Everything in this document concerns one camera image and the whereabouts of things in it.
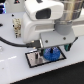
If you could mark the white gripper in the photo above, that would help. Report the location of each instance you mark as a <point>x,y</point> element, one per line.
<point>51,38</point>

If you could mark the blue gear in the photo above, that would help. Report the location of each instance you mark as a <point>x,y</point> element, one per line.
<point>52,54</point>

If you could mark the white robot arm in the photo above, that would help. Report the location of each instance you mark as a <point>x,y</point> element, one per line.
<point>48,23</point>

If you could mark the black-framed peg base plate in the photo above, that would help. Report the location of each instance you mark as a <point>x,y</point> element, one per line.
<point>41,60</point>

